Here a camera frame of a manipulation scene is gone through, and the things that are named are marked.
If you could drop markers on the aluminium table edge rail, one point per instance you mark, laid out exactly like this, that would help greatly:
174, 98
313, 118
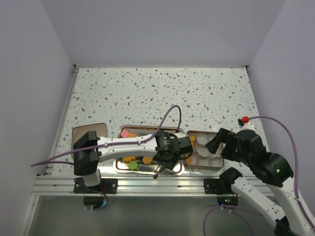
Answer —
127, 186

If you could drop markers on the brown cookie tin box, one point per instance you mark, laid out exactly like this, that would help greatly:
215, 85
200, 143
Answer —
217, 161

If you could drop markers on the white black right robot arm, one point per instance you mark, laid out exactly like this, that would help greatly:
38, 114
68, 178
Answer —
290, 216

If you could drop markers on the pink macaron cookie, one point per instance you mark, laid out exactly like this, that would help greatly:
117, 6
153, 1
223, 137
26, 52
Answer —
124, 134

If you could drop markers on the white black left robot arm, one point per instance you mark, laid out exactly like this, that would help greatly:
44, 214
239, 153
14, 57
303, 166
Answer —
90, 150

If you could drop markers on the green macaron cookie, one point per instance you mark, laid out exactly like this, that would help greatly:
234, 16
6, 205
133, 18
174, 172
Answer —
132, 165

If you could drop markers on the white paper cupcake liner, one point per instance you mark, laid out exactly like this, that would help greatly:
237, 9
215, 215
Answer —
202, 138

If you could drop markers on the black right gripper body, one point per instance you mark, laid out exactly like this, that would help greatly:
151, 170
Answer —
231, 150

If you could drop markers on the stainless steel baking tray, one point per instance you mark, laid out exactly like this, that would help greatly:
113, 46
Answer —
121, 167

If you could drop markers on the stainless steel serving tongs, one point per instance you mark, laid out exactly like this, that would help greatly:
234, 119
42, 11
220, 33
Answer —
159, 170

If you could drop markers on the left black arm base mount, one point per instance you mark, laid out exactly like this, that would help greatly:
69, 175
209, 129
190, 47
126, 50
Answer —
105, 184

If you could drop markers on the brown tin lid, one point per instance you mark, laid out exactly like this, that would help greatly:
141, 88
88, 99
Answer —
79, 131

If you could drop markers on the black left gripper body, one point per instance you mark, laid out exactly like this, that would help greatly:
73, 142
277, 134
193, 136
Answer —
170, 162

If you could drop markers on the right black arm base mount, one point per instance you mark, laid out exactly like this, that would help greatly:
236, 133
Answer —
222, 185

